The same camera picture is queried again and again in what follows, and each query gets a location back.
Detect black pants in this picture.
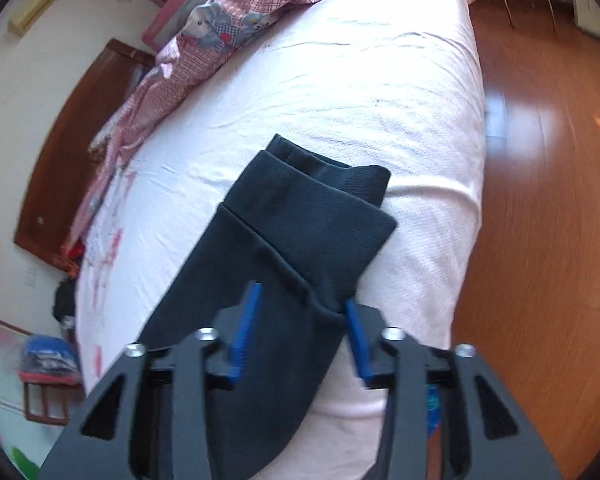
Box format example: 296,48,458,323
140,133,398,478

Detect red pillow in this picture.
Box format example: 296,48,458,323
62,240,87,276

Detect pink bed guard rail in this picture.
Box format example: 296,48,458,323
141,0,221,53

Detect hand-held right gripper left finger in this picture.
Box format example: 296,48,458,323
37,280,265,480

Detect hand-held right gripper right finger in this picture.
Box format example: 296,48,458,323
344,299,566,480

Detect black clothing heap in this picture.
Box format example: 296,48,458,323
52,277,81,326

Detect wooden chair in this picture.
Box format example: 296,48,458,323
22,380,81,428

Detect pink patterned quilt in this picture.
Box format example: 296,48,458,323
65,0,396,256

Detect bed with white sheet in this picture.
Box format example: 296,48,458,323
72,0,488,480

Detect wooden headboard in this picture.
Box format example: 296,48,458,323
14,37,157,273

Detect plastic bag of clothes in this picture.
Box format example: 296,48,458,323
19,335,83,386

